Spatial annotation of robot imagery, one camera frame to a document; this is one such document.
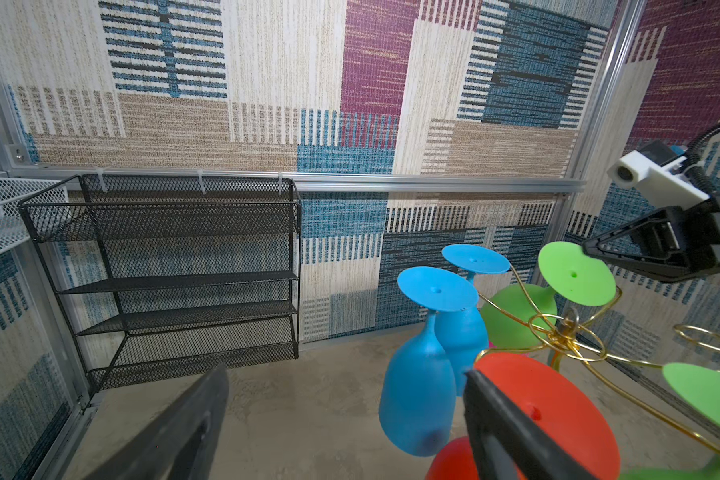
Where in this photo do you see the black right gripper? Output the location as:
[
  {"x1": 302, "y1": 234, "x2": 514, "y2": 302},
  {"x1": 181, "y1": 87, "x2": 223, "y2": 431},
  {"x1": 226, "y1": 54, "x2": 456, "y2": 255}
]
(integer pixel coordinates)
[{"x1": 582, "y1": 193, "x2": 720, "y2": 282}]

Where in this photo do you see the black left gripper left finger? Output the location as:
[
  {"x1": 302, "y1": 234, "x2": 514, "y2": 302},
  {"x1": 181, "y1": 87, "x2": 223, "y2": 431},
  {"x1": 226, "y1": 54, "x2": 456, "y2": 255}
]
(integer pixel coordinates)
[{"x1": 87, "y1": 363, "x2": 230, "y2": 479}]

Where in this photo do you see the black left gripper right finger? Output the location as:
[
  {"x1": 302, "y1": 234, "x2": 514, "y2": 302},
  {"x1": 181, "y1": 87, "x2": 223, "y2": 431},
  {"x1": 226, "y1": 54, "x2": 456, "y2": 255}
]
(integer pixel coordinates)
[{"x1": 463, "y1": 370, "x2": 594, "y2": 479}]

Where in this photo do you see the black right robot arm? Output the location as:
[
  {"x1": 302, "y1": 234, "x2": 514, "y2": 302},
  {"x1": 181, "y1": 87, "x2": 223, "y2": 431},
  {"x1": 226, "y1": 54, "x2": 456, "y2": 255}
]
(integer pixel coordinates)
[{"x1": 582, "y1": 122, "x2": 720, "y2": 283}]

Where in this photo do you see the red wine glass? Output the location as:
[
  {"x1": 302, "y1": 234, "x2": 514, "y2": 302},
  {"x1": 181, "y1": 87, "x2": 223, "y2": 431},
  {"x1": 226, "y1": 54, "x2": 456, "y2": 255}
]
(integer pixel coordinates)
[{"x1": 427, "y1": 353, "x2": 621, "y2": 479}]

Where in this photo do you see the left blue wine glass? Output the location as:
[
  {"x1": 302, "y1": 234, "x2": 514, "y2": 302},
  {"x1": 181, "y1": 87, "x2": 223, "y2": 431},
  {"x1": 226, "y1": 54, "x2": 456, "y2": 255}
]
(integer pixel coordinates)
[{"x1": 378, "y1": 266, "x2": 459, "y2": 457}]

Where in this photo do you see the blue wine glass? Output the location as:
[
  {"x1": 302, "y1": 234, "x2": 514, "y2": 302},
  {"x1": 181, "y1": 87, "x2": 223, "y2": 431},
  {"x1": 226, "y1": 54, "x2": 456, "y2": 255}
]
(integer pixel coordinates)
[
  {"x1": 378, "y1": 266, "x2": 459, "y2": 457},
  {"x1": 435, "y1": 244, "x2": 510, "y2": 397}
]

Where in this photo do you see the back blue wine glass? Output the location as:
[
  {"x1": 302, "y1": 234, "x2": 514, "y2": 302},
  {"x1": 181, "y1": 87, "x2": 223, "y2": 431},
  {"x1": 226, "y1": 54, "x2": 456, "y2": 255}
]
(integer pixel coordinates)
[{"x1": 435, "y1": 244, "x2": 510, "y2": 397}]

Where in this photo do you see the back green wine glass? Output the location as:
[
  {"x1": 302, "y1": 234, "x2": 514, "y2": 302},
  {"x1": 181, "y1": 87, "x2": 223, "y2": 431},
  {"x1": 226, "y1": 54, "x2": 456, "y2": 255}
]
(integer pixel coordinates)
[{"x1": 480, "y1": 241, "x2": 618, "y2": 350}]

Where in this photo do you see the green wine glass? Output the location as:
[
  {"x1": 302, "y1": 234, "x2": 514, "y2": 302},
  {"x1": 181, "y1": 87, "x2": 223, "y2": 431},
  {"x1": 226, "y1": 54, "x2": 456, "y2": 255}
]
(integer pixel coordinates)
[
  {"x1": 480, "y1": 241, "x2": 618, "y2": 350},
  {"x1": 620, "y1": 363, "x2": 720, "y2": 479}
]

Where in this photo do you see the front green wine glass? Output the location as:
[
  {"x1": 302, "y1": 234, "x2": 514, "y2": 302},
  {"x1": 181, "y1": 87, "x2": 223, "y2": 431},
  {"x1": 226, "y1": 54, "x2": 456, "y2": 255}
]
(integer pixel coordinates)
[{"x1": 620, "y1": 363, "x2": 720, "y2": 479}]

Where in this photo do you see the black mesh shelf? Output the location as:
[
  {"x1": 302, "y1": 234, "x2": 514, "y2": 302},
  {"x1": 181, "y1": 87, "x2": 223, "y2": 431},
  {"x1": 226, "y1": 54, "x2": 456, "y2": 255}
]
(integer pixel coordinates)
[{"x1": 18, "y1": 173, "x2": 302, "y2": 394}]

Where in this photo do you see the gold wire glass rack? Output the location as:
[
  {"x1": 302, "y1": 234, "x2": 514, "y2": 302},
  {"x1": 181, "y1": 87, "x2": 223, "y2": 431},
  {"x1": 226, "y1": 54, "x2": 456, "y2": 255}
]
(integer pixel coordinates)
[{"x1": 477, "y1": 267, "x2": 720, "y2": 454}]

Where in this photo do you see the white wire basket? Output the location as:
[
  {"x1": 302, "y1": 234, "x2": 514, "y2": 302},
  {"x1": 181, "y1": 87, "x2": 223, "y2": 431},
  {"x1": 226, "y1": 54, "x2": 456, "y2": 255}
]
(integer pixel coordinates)
[{"x1": 0, "y1": 177, "x2": 68, "y2": 255}]

